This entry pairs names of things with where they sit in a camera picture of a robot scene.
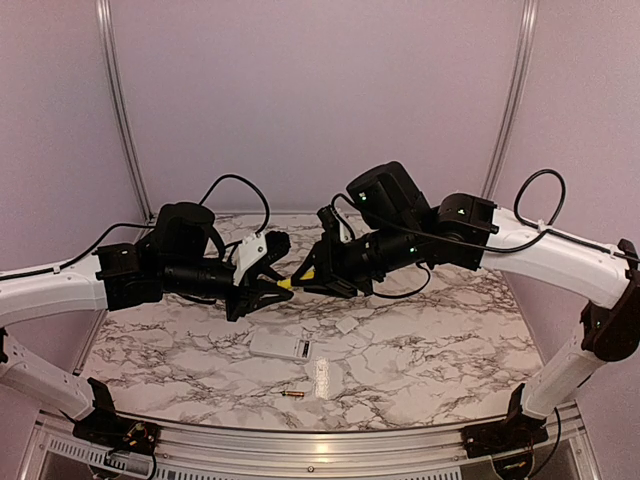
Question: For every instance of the white remote control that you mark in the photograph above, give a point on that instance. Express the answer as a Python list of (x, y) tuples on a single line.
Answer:
[(275, 346)]

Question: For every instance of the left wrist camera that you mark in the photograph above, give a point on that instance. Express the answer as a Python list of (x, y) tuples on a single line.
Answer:
[(245, 255)]

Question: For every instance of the white battery cover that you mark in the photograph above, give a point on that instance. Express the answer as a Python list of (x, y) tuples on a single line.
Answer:
[(346, 325)]

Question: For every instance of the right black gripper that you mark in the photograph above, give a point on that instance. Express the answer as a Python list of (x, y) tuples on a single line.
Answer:
[(330, 273)]

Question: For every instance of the aluminium frame post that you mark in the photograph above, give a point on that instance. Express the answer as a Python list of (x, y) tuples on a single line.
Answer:
[(115, 85), (515, 92)]

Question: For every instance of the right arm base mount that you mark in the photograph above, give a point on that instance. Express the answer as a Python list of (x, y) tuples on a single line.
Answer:
[(491, 438)]

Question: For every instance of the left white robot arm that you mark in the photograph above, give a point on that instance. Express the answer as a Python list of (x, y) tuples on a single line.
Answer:
[(105, 278)]

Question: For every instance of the right aluminium frame post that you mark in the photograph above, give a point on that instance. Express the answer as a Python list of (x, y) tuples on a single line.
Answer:
[(515, 92)]

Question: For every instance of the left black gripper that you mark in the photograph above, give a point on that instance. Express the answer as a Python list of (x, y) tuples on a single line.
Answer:
[(248, 299)]

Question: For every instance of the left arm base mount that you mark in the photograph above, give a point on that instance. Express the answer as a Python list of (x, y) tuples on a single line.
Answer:
[(126, 435)]

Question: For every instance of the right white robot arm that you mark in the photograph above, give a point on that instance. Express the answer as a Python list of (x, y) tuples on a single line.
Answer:
[(606, 275)]

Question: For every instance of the yellow handled screwdriver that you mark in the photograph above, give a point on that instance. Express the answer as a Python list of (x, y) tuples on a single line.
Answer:
[(286, 282)]

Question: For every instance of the front aluminium rail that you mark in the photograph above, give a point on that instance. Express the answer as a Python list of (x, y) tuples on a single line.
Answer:
[(189, 451)]

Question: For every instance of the left aluminium frame post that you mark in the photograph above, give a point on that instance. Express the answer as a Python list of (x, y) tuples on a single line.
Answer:
[(115, 85)]

